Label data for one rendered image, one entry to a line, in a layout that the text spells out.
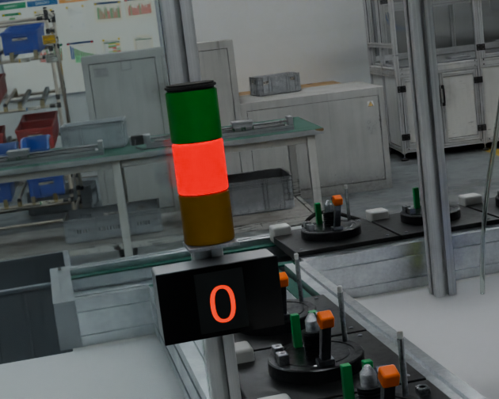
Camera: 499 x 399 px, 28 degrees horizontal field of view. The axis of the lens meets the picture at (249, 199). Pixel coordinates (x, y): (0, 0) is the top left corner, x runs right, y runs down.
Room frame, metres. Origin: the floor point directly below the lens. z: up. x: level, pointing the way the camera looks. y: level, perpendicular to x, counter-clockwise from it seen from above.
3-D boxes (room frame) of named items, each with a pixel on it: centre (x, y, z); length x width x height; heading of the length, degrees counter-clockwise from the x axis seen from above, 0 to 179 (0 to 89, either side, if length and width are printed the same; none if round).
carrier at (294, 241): (2.25, -0.18, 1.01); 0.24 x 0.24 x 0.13; 11
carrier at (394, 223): (2.30, -0.42, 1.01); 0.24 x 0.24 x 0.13; 11
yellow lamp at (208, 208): (0.96, 0.04, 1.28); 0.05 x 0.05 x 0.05
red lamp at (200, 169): (0.96, 0.04, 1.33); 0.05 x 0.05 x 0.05
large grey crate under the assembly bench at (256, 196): (6.41, 0.03, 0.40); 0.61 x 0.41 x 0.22; 94
